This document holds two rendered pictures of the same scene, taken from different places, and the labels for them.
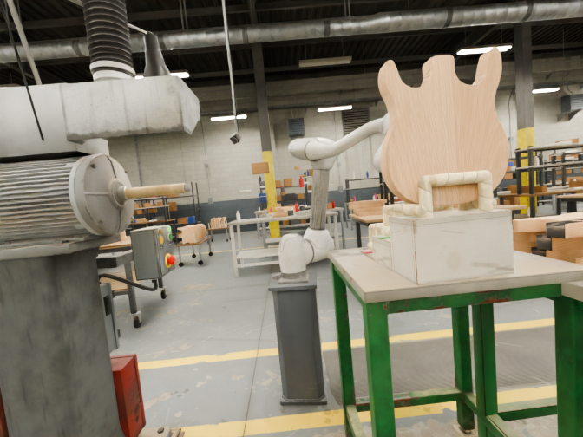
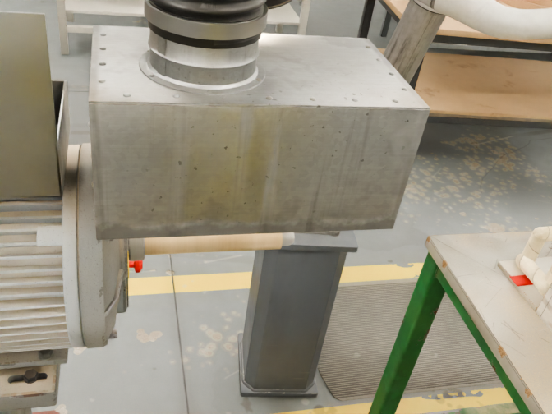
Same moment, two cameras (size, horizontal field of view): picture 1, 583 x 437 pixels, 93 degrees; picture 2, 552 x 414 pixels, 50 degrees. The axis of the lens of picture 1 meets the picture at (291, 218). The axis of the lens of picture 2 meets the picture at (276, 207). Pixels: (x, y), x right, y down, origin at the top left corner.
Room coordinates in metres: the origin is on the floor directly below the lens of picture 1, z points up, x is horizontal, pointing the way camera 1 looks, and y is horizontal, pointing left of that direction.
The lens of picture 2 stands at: (0.28, 0.52, 1.75)
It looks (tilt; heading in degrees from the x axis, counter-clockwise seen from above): 36 degrees down; 343
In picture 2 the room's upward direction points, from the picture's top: 9 degrees clockwise
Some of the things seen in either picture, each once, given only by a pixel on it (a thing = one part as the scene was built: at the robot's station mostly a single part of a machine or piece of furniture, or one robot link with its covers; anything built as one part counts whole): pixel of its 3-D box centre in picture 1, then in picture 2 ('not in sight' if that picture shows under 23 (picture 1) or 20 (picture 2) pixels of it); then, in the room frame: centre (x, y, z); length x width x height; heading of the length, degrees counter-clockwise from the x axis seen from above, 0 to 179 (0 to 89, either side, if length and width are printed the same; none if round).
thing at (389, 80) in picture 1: (393, 79); not in sight; (0.77, -0.31, 1.48); 0.07 x 0.04 x 0.09; 94
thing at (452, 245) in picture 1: (447, 243); not in sight; (0.78, -0.44, 1.02); 0.27 x 0.15 x 0.17; 95
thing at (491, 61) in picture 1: (483, 69); not in sight; (0.78, -0.57, 1.49); 0.07 x 0.04 x 0.10; 94
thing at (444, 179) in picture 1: (455, 179); not in sight; (0.73, -0.44, 1.20); 0.20 x 0.03 x 0.03; 94
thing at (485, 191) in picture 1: (485, 193); not in sight; (0.74, -0.53, 1.15); 0.03 x 0.03 x 0.09
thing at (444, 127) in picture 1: (442, 133); not in sight; (0.77, -0.44, 1.33); 0.35 x 0.04 x 0.40; 94
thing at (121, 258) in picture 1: (126, 257); not in sight; (1.06, 0.65, 1.02); 0.19 x 0.04 x 0.04; 1
